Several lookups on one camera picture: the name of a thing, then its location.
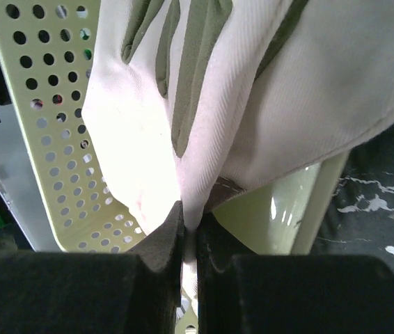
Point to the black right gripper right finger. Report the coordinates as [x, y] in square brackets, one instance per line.
[240, 291]

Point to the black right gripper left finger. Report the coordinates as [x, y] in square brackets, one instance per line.
[137, 291]

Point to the white green work glove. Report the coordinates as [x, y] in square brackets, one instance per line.
[201, 101]

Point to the yellow-green storage basket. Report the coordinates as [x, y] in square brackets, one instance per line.
[50, 176]

